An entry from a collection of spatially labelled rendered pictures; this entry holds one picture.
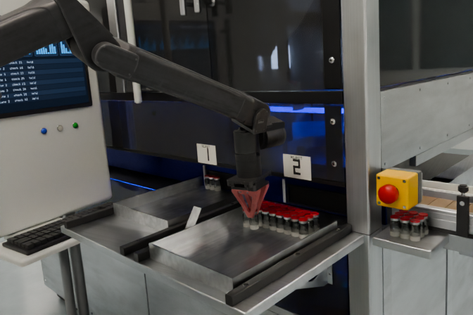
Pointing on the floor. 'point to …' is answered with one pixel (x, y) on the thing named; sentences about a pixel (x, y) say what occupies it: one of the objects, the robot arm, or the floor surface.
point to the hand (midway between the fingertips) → (252, 212)
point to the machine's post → (362, 129)
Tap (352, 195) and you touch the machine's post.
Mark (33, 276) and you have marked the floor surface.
